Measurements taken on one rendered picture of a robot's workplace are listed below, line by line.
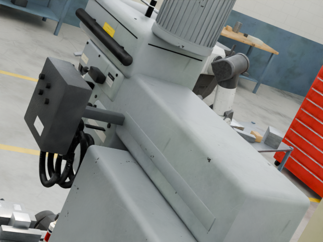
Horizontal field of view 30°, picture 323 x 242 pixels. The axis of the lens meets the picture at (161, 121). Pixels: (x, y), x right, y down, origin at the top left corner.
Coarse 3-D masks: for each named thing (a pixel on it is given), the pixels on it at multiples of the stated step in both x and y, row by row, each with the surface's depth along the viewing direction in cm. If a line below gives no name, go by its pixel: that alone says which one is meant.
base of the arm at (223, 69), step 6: (234, 54) 284; (240, 54) 282; (216, 60) 279; (222, 60) 273; (228, 60) 272; (216, 66) 276; (222, 66) 274; (228, 66) 272; (234, 66) 272; (216, 72) 277; (222, 72) 275; (228, 72) 273; (234, 72) 272; (216, 78) 278; (222, 78) 276; (228, 78) 274
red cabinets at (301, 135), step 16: (320, 80) 734; (320, 96) 730; (304, 112) 745; (320, 112) 727; (288, 128) 762; (304, 128) 742; (320, 128) 723; (288, 144) 757; (304, 144) 738; (320, 144) 720; (288, 160) 753; (304, 160) 734; (320, 160) 716; (304, 176) 731; (320, 176) 713; (320, 192) 711
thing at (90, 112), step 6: (90, 108) 176; (96, 108) 178; (84, 114) 174; (90, 114) 175; (96, 114) 176; (102, 114) 177; (108, 114) 178; (114, 114) 179; (120, 114) 182; (102, 120) 178; (108, 120) 179; (114, 120) 180; (120, 120) 181
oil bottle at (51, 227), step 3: (51, 222) 236; (54, 222) 235; (51, 225) 234; (54, 225) 235; (51, 228) 234; (48, 231) 235; (51, 231) 234; (48, 234) 235; (45, 237) 236; (48, 237) 235; (45, 240) 236; (48, 240) 236
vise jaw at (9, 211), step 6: (0, 210) 224; (6, 210) 225; (12, 210) 227; (18, 210) 229; (0, 216) 221; (6, 216) 222; (30, 216) 229; (0, 222) 222; (6, 222) 223; (30, 228) 228
